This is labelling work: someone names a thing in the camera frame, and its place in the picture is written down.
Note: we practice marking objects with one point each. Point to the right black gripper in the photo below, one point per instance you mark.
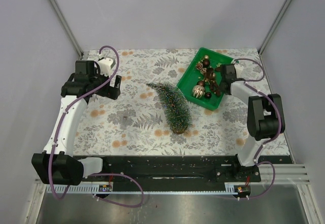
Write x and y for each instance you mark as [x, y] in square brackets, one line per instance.
[225, 93]

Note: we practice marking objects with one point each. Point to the small green christmas tree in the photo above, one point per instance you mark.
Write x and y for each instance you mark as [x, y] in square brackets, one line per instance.
[174, 105]

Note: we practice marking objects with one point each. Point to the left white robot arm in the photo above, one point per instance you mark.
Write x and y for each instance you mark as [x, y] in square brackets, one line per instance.
[56, 164]

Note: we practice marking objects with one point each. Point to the grey metallic ornament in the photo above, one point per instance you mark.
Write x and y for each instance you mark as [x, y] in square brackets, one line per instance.
[124, 123]

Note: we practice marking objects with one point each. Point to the frosted pine cone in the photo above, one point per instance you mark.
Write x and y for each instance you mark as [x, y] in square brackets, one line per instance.
[199, 66]

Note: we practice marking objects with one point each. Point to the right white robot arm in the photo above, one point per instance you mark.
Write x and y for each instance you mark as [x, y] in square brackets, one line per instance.
[265, 120]

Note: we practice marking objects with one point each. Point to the silver striped bauble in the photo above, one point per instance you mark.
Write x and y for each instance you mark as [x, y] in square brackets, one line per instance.
[198, 91]

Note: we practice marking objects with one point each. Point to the dark brown matte bauble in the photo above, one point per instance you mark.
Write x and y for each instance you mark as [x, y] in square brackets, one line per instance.
[206, 62]

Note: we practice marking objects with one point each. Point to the brown faceted bauble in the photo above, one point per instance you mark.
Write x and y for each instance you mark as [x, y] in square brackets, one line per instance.
[201, 83]

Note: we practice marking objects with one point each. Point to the white slotted cable duct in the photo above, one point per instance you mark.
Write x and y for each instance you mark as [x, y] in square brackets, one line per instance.
[96, 188]

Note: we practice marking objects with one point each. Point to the brown ribbon bow cluster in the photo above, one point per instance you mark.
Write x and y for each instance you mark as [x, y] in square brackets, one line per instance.
[210, 79]

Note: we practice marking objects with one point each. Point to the green plastic tray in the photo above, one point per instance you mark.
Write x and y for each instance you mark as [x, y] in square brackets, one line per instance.
[193, 75]

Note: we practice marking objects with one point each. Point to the small dark brown bauble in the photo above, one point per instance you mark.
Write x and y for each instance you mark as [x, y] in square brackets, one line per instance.
[208, 95]

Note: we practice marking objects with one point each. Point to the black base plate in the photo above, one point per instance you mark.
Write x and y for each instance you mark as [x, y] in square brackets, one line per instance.
[175, 173]

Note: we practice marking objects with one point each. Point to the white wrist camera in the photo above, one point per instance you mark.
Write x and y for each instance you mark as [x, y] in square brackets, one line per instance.
[238, 68]
[105, 65]

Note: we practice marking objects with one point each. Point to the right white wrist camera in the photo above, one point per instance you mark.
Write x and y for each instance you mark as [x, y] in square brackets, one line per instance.
[238, 68]

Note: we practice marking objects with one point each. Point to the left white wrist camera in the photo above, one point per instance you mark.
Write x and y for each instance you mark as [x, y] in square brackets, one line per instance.
[105, 65]

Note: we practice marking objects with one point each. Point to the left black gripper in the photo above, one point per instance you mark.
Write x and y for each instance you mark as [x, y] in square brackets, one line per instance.
[111, 92]

